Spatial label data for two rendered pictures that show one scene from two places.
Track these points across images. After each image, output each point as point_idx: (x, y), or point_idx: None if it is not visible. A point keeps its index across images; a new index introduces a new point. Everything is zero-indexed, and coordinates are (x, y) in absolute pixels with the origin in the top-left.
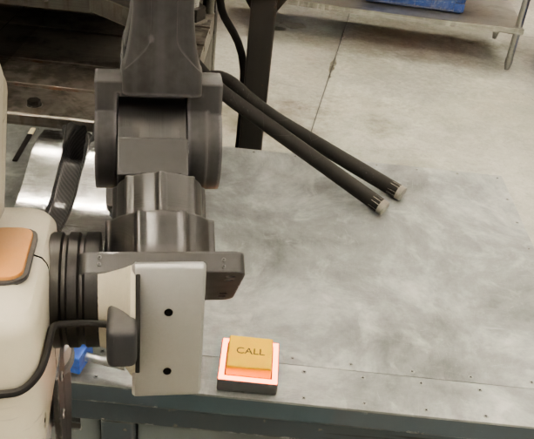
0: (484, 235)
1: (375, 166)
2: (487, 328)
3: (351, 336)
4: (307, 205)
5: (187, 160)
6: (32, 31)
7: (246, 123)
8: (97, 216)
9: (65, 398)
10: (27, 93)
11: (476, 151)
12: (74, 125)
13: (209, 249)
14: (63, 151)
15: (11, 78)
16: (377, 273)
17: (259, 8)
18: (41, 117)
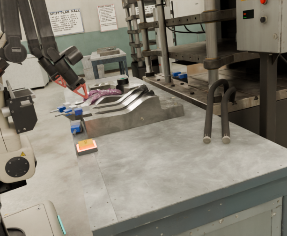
0: (227, 167)
1: (247, 132)
2: (145, 182)
3: (115, 158)
4: (190, 132)
5: None
6: (234, 78)
7: (261, 116)
8: (119, 106)
9: (22, 113)
10: (196, 91)
11: None
12: (143, 86)
13: None
14: (133, 91)
15: (201, 88)
16: (159, 153)
17: (261, 62)
18: (187, 96)
